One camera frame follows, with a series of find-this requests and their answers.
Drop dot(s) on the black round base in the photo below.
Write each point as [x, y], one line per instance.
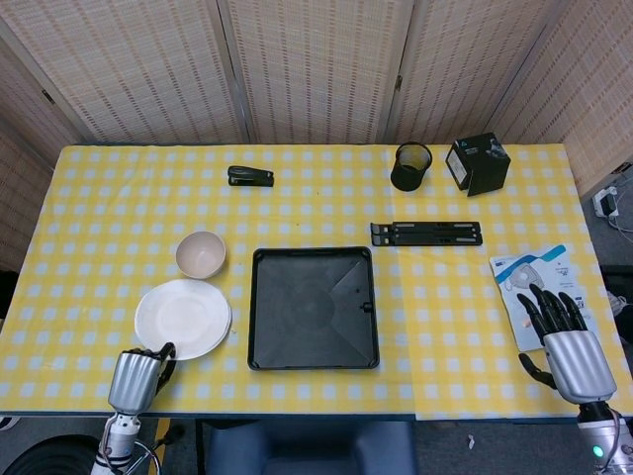
[44, 460]

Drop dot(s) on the black square plastic tray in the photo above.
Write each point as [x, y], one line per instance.
[306, 307]

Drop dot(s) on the black stapler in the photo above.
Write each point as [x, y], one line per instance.
[249, 177]

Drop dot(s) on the yellow checked tablecloth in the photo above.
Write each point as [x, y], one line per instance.
[123, 208]

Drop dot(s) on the white paper plate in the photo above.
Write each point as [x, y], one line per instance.
[183, 316]

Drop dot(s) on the black folding laptop stand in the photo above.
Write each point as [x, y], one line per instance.
[425, 233]

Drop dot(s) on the white power adapter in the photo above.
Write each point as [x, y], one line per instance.
[605, 202]

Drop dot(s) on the black cardboard box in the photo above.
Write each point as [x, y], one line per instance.
[487, 170]

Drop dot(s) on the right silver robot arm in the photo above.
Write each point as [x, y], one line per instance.
[601, 435]

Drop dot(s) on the woven folding screen panel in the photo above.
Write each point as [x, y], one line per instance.
[133, 64]
[20, 148]
[316, 64]
[593, 89]
[470, 59]

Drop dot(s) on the black mesh pen holder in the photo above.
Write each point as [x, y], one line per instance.
[408, 175]

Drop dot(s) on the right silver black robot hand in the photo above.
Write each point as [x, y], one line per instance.
[578, 361]

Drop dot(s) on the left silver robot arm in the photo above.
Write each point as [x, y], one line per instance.
[116, 440]

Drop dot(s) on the black fabric bag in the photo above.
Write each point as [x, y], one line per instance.
[618, 287]

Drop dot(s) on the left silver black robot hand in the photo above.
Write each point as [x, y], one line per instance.
[133, 378]

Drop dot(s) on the beige round bowl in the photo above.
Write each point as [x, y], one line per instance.
[200, 257]

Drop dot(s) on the dark blue chair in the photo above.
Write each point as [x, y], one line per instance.
[306, 450]

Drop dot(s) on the white blue mask package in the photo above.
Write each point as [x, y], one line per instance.
[559, 269]

